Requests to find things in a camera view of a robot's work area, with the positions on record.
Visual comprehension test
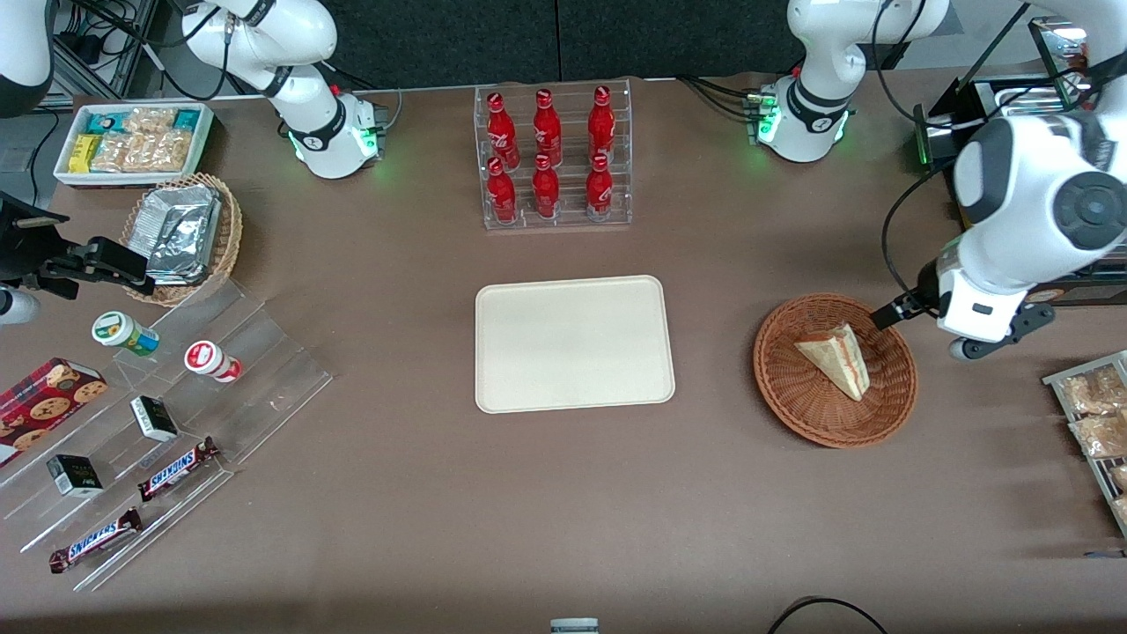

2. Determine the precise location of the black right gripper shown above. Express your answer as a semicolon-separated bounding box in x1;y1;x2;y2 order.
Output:
0;194;157;299

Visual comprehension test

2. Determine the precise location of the triangle sandwich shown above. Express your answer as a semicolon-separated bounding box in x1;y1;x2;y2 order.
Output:
794;322;872;403

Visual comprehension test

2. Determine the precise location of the light tan wicker basket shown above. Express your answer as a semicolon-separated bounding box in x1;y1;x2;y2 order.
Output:
118;173;244;308

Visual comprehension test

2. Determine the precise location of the brown round wicker basket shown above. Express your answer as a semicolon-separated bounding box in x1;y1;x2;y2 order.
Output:
753;293;919;450

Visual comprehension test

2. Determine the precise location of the beige plastic tray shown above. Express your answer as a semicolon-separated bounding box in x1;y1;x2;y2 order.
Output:
475;275;677;415

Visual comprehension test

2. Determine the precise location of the green label gum bottle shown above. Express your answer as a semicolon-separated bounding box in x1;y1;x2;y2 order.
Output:
92;311;162;358

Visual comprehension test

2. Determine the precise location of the silver foil pouch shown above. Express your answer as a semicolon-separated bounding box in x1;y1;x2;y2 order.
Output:
144;184;222;221
141;210;219;285

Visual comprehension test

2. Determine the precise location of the red label gum bottle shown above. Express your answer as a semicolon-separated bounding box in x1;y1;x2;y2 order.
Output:
183;340;244;385

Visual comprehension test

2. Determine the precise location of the red tartan cookie box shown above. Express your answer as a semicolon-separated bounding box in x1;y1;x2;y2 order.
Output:
0;357;109;468

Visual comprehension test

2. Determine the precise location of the white plastic snack bin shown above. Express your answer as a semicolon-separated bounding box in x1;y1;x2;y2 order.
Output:
54;102;216;189

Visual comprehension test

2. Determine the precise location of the small black carton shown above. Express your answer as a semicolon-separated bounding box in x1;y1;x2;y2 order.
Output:
46;453;105;499
129;394;180;444

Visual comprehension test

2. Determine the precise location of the clear acrylic stepped shelf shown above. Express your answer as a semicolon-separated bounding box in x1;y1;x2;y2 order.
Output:
0;277;335;593

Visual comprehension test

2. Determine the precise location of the Snickers chocolate bar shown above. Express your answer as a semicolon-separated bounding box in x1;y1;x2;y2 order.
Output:
137;436;222;504
48;507;144;575

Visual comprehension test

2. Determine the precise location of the red cola bottle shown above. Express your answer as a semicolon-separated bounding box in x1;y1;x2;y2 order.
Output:
531;154;562;220
486;92;521;171
587;85;617;165
486;157;519;225
533;89;564;166
585;153;615;222

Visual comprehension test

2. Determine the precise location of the clear acrylic bottle rack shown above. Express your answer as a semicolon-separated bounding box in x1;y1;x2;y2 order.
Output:
473;78;634;232

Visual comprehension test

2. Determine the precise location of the grey wire rack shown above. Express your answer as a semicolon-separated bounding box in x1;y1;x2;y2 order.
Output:
1042;350;1127;539

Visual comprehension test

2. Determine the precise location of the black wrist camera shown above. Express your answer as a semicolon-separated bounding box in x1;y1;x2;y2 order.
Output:
871;259;945;332

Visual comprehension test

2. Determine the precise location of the black camera cable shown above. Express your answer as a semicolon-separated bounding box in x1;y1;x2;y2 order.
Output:
880;162;957;301

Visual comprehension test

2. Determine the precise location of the aluminium frame rack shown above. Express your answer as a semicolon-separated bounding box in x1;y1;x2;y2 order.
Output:
51;0;170;103

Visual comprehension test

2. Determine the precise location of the black looped cable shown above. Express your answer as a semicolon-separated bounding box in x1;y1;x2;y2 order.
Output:
765;596;891;634

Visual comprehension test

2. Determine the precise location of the black base cable bundle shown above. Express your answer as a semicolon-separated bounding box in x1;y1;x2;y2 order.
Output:
676;74;765;122

